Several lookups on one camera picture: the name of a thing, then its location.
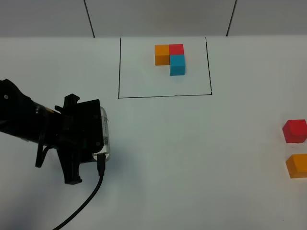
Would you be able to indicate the red template cube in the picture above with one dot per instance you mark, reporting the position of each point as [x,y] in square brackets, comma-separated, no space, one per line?
[176,49]

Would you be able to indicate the orange template cube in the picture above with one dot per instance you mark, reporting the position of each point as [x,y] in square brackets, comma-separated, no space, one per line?
[162,55]

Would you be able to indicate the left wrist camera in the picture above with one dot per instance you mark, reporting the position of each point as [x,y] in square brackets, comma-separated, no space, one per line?
[106,148]

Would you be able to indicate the blue template cube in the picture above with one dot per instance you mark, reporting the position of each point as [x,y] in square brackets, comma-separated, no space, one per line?
[177,65]

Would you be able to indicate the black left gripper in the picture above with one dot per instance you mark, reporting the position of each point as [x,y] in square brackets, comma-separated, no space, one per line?
[82,130]

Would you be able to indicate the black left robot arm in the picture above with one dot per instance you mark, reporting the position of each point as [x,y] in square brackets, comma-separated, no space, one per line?
[21,117]

